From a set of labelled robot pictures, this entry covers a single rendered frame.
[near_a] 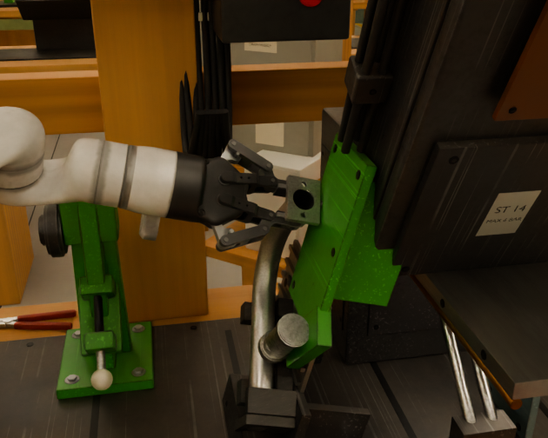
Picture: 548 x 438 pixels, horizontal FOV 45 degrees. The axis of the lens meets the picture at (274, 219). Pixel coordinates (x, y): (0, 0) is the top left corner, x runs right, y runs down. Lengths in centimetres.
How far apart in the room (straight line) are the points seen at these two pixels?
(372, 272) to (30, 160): 37
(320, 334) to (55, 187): 32
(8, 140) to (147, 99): 34
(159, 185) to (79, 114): 41
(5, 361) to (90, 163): 45
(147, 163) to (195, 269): 42
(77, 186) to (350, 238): 29
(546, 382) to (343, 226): 24
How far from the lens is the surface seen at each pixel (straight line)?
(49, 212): 89
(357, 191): 67
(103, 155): 71
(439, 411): 94
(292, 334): 73
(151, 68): 98
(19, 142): 70
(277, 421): 80
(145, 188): 71
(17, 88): 110
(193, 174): 71
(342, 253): 69
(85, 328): 94
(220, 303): 117
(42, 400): 98
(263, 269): 85
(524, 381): 63
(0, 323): 119
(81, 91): 108
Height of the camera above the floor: 149
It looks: 24 degrees down
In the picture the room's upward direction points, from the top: straight up
